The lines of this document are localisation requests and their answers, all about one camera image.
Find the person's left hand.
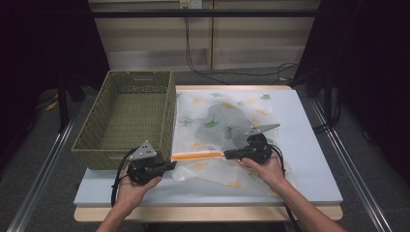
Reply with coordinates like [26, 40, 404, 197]
[114, 175, 163, 212]

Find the black horizontal bar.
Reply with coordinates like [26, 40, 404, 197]
[90, 9, 320, 19]

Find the hand-held gripper cable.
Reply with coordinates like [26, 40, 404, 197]
[270, 144, 304, 232]
[110, 147, 139, 208]

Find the metal floor rail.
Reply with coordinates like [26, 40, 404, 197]
[310, 100, 393, 232]
[6, 105, 81, 232]

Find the white wall outlet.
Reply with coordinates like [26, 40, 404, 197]
[179, 0, 203, 10]

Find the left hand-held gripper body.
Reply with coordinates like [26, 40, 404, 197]
[126, 140, 168, 187]

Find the white leaf-print mesh laundry bag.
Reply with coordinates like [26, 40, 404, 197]
[170, 92, 291, 197]

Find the person's right hand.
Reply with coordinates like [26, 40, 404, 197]
[241, 153, 288, 191]

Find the yellow tape piece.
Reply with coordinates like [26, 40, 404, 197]
[44, 100, 60, 112]

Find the green woven basket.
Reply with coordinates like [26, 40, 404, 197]
[71, 71, 177, 171]

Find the right hand-held gripper cable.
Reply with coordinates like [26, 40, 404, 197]
[270, 144, 304, 232]

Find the left hand-held gripper cable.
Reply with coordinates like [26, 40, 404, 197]
[110, 147, 139, 208]

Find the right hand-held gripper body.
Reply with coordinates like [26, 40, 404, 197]
[240, 123, 281, 164]

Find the black floor cable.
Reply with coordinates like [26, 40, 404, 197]
[192, 62, 300, 85]

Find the black garment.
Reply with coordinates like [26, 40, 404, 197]
[193, 101, 256, 153]

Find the black hanging wall cable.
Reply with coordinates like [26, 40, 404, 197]
[183, 15, 228, 85]

